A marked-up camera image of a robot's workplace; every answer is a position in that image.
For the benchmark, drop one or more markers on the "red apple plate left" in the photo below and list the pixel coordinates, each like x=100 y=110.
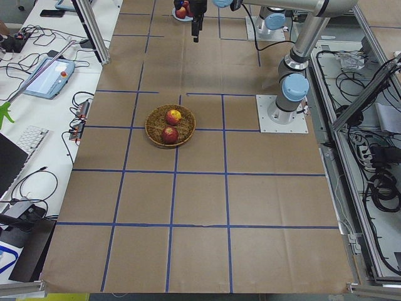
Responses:
x=186 y=5

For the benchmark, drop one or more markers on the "grey dock adapter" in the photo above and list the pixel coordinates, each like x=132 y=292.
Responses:
x=25 y=210

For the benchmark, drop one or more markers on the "green hand pointer stick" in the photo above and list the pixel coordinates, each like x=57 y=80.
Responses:
x=26 y=84

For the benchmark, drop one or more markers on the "red apple plate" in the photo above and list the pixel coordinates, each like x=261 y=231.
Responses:
x=186 y=5
x=180 y=13

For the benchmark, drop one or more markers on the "black box lower left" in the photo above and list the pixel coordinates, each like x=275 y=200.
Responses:
x=31 y=260

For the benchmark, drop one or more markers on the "red yellow apple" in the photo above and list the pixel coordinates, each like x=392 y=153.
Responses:
x=173 y=117

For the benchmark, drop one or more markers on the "woven wicker basket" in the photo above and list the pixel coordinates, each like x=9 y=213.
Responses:
x=156 y=122

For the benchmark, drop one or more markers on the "teach pendant tablet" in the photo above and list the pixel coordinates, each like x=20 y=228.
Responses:
x=52 y=80

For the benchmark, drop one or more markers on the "white power strip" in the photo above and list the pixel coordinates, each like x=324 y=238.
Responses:
x=364 y=155

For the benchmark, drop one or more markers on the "light blue plate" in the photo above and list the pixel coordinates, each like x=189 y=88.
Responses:
x=187 y=19

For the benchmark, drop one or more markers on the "aluminium frame post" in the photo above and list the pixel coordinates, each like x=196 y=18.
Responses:
x=89 y=24

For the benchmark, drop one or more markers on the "red apple plate front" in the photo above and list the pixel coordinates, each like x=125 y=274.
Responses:
x=180 y=13

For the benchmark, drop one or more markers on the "orange usb hub lower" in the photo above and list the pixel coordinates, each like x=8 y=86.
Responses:
x=76 y=132

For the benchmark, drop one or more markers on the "dark red apple in basket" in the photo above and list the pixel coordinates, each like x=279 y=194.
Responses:
x=170 y=135

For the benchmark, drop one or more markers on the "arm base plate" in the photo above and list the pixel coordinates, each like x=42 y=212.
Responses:
x=262 y=33
x=273 y=120

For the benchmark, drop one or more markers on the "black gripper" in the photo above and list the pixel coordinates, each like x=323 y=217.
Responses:
x=198 y=7

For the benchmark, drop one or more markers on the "black smartphone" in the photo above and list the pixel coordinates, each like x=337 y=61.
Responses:
x=47 y=13

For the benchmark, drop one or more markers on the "black laptop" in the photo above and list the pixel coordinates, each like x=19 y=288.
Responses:
x=13 y=159

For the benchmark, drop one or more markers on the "orange usb hub upper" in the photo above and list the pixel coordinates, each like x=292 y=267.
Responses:
x=82 y=109

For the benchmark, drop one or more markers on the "white keyboard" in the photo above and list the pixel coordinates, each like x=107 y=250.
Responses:
x=31 y=139

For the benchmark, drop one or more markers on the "orange usb hub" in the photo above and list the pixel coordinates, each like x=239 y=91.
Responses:
x=76 y=132
x=82 y=109

